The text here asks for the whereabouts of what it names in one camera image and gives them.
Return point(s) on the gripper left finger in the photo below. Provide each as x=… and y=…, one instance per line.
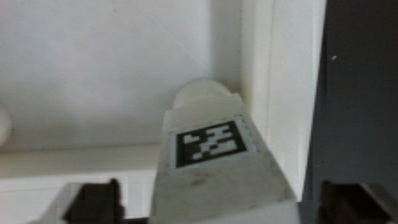
x=88, y=204

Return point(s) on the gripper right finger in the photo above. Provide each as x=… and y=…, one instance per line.
x=356, y=203

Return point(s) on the white square tabletop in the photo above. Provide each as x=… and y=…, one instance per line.
x=99, y=58

